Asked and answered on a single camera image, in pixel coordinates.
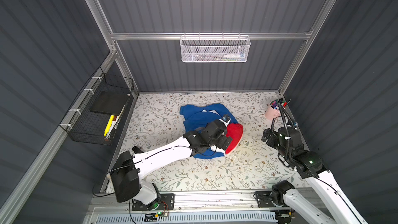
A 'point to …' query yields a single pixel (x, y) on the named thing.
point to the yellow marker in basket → (109, 125)
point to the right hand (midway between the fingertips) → (274, 134)
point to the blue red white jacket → (196, 116)
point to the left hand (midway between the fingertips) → (225, 134)
